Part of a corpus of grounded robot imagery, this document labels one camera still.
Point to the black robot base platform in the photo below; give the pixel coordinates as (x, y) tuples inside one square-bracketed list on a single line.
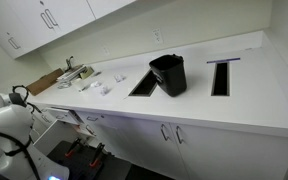
[(82, 166)]

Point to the small metal stand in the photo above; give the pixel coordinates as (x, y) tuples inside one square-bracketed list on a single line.
[(69, 63)]

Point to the white wall outlet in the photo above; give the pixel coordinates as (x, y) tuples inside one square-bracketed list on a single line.
[(105, 50), (157, 36)]

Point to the purple label strip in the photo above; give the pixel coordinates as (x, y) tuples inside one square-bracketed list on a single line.
[(223, 60)]

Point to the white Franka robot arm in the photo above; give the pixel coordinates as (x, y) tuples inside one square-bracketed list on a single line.
[(7, 123)]

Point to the white cabinet door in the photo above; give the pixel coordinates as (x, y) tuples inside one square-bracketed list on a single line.
[(110, 6), (232, 156), (70, 13), (114, 143), (4, 20), (140, 148), (27, 13), (55, 136)]

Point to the black plastic waste bin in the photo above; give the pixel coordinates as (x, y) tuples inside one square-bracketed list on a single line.
[(170, 77)]

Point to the crumpled white paper ball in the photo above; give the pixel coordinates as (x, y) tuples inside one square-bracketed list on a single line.
[(119, 78), (105, 90), (95, 84)]

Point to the brown cutting board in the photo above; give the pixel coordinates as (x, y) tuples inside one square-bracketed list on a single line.
[(44, 82)]

